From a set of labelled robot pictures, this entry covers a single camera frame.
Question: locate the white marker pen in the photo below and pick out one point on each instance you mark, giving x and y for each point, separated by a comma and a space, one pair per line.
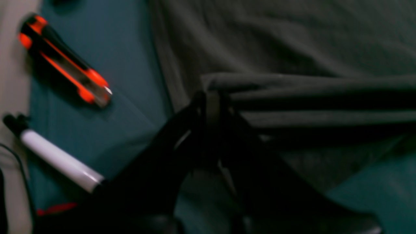
69, 166

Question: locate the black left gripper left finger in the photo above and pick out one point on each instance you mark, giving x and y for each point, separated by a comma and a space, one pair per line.
142, 197

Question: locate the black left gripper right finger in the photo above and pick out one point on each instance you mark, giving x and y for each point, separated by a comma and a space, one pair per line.
274, 198

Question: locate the blue table cloth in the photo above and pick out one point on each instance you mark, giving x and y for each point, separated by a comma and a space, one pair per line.
115, 36

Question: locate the dark grey T-shirt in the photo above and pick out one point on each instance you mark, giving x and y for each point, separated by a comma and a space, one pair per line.
328, 84

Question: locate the orange black utility knife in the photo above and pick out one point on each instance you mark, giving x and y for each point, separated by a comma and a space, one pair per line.
41, 41

